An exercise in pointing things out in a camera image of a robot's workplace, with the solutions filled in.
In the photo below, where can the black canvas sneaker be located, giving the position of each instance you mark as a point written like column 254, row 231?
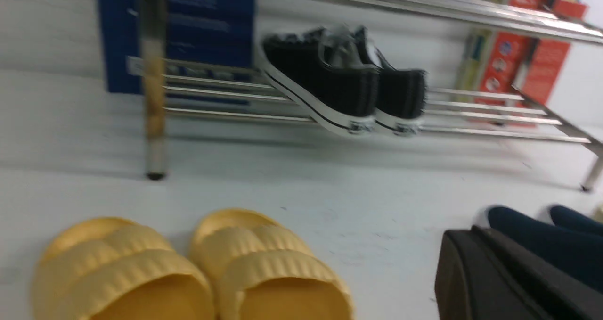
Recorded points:
column 401, row 92
column 321, row 71

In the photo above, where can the navy slip-on shoe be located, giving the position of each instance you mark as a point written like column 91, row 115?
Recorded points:
column 573, row 220
column 579, row 255

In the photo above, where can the right navy slip-on shoe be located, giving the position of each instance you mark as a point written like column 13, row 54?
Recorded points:
column 573, row 220

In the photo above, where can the red box behind rack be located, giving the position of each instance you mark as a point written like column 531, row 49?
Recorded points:
column 495, row 61

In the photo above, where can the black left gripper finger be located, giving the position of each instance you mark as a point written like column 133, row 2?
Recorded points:
column 484, row 275

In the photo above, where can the left navy slip-on shoe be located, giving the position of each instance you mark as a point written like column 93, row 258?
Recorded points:
column 579, row 255

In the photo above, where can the yellow slipper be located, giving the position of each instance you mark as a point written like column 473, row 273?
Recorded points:
column 111, row 268
column 261, row 270

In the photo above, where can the right yellow slipper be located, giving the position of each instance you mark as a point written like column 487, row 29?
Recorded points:
column 261, row 270

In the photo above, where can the left yellow slipper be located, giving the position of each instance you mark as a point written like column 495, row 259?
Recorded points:
column 111, row 268

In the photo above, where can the blue box behind rack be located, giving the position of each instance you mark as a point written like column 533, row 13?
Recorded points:
column 219, row 32

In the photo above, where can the stainless steel shoe rack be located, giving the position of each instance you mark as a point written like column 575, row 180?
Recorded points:
column 514, row 115

